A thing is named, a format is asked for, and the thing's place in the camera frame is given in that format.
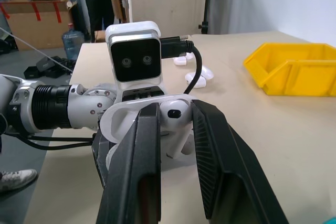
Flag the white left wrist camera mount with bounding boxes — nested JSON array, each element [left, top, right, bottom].
[[104, 20, 165, 104]]

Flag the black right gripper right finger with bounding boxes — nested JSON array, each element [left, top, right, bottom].
[[190, 99, 289, 224]]

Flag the white earbud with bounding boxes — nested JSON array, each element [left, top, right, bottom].
[[159, 100, 195, 159]]

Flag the black stand pole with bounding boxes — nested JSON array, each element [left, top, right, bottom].
[[198, 0, 212, 35]]

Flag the yellow plastic bin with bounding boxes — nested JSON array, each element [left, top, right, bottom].
[[243, 42, 336, 96]]

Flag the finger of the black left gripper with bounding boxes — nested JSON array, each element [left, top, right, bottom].
[[91, 132, 116, 188]]

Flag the white sneaker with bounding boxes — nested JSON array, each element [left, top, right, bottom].
[[0, 168, 38, 192]]

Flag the blue water jug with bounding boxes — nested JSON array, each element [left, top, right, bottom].
[[61, 23, 85, 62]]

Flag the cardboard box with red tape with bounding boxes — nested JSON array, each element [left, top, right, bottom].
[[0, 0, 77, 51]]

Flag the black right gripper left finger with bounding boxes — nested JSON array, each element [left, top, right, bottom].
[[96, 102, 162, 224]]

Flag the person in dark clothes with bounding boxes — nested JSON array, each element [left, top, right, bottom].
[[83, 0, 117, 42]]

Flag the thin white cord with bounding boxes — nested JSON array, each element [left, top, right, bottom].
[[0, 27, 74, 73]]

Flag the black camera usb cable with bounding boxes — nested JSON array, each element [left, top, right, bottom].
[[160, 36, 203, 95]]

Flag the black boxes on floor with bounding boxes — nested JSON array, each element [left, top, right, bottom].
[[23, 55, 77, 79]]

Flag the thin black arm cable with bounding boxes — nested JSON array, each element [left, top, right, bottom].
[[14, 131, 98, 151]]

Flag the white earbud case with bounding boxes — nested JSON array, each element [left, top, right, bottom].
[[172, 52, 195, 67], [184, 66, 214, 89], [101, 93, 196, 174]]

